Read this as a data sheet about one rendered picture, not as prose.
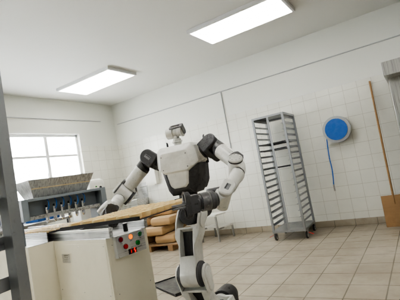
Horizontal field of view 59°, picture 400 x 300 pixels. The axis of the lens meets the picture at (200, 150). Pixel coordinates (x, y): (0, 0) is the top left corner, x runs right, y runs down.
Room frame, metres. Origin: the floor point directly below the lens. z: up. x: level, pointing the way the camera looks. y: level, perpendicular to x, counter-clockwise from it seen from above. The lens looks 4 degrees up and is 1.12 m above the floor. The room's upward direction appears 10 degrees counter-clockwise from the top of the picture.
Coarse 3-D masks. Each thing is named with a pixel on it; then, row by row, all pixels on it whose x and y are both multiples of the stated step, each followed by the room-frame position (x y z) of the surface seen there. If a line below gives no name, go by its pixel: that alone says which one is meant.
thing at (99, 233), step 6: (108, 228) 2.26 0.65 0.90; (48, 234) 2.78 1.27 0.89; (54, 234) 2.72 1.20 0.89; (60, 234) 2.66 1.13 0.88; (66, 234) 2.60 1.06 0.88; (72, 234) 2.55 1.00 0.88; (78, 234) 2.50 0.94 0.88; (84, 234) 2.45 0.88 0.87; (90, 234) 2.40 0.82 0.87; (96, 234) 2.35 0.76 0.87; (102, 234) 2.31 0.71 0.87; (108, 234) 2.27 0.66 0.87
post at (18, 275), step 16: (0, 80) 0.83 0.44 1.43; (0, 96) 0.83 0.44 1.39; (0, 112) 0.82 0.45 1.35; (0, 128) 0.82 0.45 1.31; (0, 144) 0.81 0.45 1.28; (0, 160) 0.81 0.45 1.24; (0, 176) 0.81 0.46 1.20; (0, 192) 0.82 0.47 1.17; (16, 192) 0.83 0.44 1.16; (0, 208) 0.82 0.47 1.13; (16, 208) 0.83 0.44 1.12; (16, 224) 0.82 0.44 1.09; (16, 240) 0.82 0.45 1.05; (16, 256) 0.81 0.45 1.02; (16, 272) 0.81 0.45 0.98; (16, 288) 0.81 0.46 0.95
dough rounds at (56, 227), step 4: (56, 224) 3.29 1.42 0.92; (60, 224) 3.15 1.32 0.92; (64, 224) 3.06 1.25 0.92; (68, 224) 2.96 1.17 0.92; (40, 228) 3.14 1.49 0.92; (44, 228) 3.06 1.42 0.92; (48, 228) 3.00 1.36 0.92; (52, 228) 2.88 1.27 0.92; (56, 228) 2.81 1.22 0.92; (24, 232) 3.02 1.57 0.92; (28, 232) 2.98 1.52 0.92; (32, 232) 2.91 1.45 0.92; (36, 232) 2.87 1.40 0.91; (40, 232) 2.83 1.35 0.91; (44, 232) 2.80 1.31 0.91; (48, 232) 2.76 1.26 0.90
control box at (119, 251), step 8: (128, 232) 2.41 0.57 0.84; (136, 232) 2.43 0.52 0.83; (112, 240) 2.31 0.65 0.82; (128, 240) 2.37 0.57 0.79; (136, 240) 2.42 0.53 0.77; (144, 240) 2.47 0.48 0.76; (120, 248) 2.32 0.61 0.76; (128, 248) 2.36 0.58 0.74; (136, 248) 2.41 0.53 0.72; (144, 248) 2.46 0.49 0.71; (120, 256) 2.31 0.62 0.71
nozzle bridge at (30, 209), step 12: (72, 192) 2.88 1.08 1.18; (84, 192) 2.97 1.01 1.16; (96, 192) 3.13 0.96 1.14; (24, 204) 2.59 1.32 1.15; (36, 204) 2.74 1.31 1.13; (72, 204) 2.96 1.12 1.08; (84, 204) 3.05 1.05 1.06; (96, 204) 3.08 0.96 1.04; (24, 216) 2.58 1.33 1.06; (36, 216) 2.68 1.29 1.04; (48, 216) 2.75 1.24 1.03; (96, 216) 3.18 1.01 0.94; (24, 240) 2.67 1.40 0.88
